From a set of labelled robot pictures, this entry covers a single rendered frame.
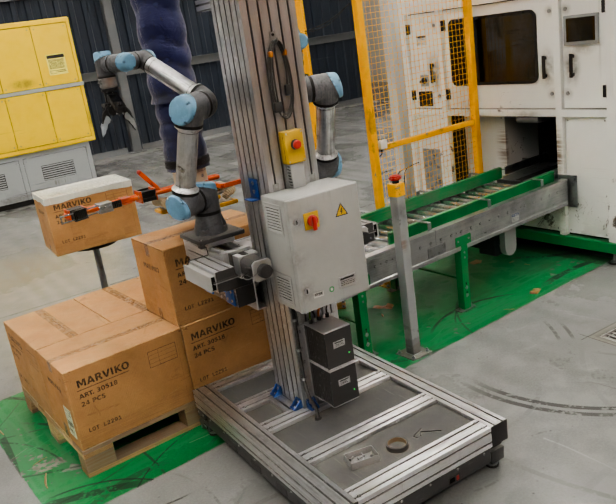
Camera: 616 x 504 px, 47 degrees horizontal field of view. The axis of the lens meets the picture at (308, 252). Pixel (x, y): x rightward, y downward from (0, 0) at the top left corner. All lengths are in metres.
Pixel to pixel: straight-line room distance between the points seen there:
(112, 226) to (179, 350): 1.76
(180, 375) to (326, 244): 1.17
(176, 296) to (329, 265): 0.95
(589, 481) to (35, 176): 9.17
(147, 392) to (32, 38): 7.93
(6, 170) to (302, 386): 8.20
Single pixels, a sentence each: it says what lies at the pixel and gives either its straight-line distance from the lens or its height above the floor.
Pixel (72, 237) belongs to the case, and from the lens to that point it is 5.11.
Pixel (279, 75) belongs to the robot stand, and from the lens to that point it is 2.92.
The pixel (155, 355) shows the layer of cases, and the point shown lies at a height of 0.46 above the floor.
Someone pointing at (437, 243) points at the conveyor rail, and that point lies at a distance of 4.36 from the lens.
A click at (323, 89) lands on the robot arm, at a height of 1.58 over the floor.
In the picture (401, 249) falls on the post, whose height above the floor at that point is 0.64.
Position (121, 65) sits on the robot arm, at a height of 1.81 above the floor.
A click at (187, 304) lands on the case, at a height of 0.64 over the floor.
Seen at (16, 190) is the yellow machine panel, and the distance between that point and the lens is 10.96.
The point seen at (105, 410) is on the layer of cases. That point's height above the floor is 0.29.
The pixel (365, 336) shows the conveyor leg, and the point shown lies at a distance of 4.10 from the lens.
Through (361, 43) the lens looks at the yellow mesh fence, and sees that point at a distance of 4.85.
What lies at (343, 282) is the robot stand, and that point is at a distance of 2.94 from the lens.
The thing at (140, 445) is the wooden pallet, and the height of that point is 0.02.
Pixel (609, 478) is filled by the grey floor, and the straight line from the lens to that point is 3.18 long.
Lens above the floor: 1.84
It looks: 17 degrees down
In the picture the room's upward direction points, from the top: 8 degrees counter-clockwise
